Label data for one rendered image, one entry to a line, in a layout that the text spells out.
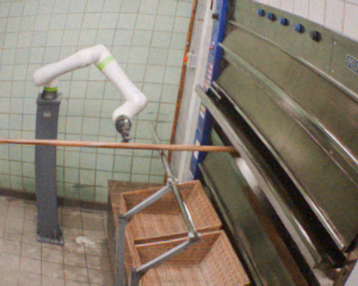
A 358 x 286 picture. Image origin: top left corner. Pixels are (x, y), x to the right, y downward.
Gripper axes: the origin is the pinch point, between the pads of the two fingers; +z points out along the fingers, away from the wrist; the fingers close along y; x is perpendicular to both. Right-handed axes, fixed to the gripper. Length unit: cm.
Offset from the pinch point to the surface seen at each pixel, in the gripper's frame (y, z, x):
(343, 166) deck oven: -46, 122, -52
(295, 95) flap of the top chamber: -54, 74, -51
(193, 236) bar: 3, 85, -15
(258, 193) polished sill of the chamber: 2, 50, -55
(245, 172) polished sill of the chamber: 2, 27, -56
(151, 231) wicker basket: 61, -6, -21
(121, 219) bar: 25.6, 37.3, 5.2
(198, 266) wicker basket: 61, 34, -41
